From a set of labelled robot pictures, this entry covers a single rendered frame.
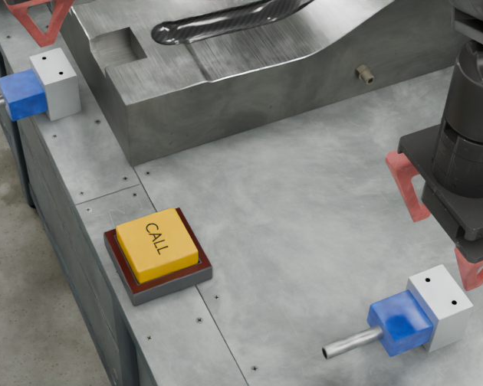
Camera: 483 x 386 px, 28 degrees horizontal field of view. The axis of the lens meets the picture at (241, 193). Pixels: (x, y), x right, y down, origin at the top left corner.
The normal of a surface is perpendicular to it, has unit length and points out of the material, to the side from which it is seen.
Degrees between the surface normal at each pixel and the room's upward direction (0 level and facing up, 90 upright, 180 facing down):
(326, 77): 90
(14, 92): 0
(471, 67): 1
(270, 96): 90
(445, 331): 90
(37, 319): 0
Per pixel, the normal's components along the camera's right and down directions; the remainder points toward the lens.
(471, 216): 0.02, -0.66
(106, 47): 0.42, 0.69
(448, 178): -0.72, 0.50
